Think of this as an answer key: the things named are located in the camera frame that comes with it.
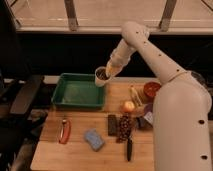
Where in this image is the dark red grape bunch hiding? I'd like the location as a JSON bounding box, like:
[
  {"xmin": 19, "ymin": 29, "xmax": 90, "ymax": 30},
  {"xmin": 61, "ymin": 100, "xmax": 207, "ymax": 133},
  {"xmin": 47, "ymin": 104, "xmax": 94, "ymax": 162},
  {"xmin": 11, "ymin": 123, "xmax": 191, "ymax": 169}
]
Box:
[{"xmin": 117, "ymin": 114, "xmax": 132, "ymax": 143}]

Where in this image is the blue patterned cloth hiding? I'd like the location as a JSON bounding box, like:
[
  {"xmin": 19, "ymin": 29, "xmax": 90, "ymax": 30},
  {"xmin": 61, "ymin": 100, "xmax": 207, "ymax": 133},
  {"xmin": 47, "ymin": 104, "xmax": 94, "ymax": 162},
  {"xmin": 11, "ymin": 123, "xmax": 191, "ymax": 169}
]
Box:
[{"xmin": 144, "ymin": 112, "xmax": 153, "ymax": 124}]

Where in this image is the blue sponge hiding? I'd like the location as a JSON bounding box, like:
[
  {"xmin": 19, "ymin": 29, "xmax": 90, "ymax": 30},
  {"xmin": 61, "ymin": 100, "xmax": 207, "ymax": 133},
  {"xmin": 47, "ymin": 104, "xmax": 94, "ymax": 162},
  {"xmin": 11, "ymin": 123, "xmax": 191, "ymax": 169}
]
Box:
[{"xmin": 84, "ymin": 129, "xmax": 105, "ymax": 151}]

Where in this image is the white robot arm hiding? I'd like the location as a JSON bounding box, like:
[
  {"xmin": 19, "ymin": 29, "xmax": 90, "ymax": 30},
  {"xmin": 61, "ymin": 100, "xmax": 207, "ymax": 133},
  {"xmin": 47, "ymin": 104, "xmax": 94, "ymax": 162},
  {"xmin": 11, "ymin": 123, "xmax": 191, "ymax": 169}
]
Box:
[{"xmin": 106, "ymin": 22, "xmax": 212, "ymax": 171}]

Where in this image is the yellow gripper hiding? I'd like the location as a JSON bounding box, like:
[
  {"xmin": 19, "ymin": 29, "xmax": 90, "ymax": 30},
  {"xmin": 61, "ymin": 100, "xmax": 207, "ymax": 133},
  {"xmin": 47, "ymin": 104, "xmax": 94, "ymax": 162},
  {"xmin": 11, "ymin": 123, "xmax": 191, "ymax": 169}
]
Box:
[{"xmin": 105, "ymin": 62, "xmax": 122, "ymax": 78}]

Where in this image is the orange apple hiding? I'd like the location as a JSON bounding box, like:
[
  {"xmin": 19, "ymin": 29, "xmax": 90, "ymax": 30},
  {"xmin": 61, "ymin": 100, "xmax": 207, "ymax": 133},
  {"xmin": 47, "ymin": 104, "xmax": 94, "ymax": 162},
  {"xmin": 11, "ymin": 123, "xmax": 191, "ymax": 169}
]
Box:
[{"xmin": 123, "ymin": 101, "xmax": 135, "ymax": 113}]

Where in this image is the purple bowl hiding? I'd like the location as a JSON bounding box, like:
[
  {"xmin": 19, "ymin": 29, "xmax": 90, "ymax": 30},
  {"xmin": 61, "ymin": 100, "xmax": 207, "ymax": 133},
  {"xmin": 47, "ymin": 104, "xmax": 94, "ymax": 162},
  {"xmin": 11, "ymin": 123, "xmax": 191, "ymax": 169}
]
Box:
[{"xmin": 144, "ymin": 103, "xmax": 153, "ymax": 115}]

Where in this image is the green plastic tray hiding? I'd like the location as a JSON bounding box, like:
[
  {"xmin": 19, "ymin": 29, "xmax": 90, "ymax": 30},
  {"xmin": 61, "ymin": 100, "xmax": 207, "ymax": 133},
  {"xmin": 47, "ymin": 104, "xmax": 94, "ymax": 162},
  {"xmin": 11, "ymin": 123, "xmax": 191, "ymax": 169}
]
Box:
[{"xmin": 51, "ymin": 73, "xmax": 105, "ymax": 109}]

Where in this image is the yellow banana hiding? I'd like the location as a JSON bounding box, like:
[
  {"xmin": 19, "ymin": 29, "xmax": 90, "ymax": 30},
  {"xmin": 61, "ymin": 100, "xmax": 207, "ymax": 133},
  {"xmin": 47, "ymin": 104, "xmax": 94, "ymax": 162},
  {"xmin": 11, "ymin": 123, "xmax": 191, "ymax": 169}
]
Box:
[{"xmin": 130, "ymin": 86, "xmax": 142, "ymax": 106}]

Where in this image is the dark chocolate bar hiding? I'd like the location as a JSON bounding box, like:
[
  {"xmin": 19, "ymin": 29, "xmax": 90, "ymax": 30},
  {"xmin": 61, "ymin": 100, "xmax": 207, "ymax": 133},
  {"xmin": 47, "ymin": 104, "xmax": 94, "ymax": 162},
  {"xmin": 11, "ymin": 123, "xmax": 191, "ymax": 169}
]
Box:
[{"xmin": 108, "ymin": 115, "xmax": 117, "ymax": 136}]

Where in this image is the white cup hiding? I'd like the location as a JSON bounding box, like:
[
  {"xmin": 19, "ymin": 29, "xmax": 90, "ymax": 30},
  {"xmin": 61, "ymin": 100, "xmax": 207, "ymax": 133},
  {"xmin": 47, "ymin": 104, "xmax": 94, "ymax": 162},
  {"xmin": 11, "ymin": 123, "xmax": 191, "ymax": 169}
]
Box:
[{"xmin": 95, "ymin": 66, "xmax": 109, "ymax": 87}]

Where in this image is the black handled knife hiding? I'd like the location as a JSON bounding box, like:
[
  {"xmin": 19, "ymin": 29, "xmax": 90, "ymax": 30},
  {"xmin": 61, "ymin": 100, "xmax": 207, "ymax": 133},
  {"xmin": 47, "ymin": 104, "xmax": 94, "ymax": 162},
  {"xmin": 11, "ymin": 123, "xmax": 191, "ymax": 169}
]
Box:
[{"xmin": 126, "ymin": 134, "xmax": 133, "ymax": 162}]

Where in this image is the black office chair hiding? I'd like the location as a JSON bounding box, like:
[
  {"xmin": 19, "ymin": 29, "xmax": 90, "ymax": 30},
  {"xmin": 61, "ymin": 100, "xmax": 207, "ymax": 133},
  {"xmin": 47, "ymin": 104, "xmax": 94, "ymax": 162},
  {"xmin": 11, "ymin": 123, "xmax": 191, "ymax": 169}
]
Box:
[{"xmin": 0, "ymin": 75, "xmax": 44, "ymax": 171}]

